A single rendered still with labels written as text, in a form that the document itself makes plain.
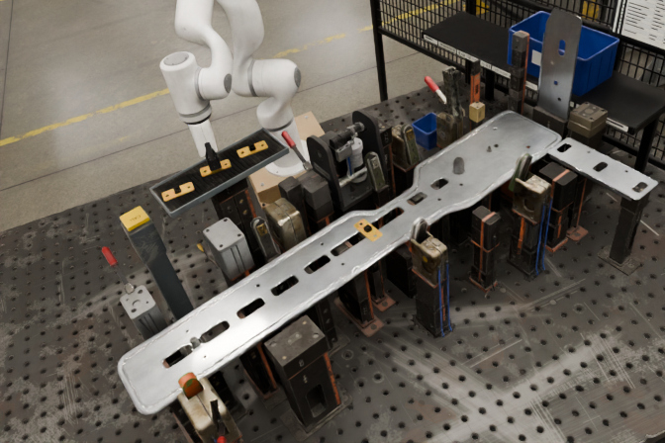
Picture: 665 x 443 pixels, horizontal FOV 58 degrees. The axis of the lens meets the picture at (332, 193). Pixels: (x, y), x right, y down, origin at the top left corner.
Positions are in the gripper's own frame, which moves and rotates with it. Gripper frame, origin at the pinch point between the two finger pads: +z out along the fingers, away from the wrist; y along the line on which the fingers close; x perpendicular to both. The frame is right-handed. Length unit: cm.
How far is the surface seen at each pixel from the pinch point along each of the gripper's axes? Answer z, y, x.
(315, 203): 15.1, 13.5, 22.4
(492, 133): 19, 8, 82
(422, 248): 15, 43, 41
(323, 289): 18.7, 40.1, 14.7
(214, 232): 7.7, 19.0, -5.9
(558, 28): -10, 7, 103
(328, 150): 1.1, 10.8, 29.5
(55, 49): 118, -381, -91
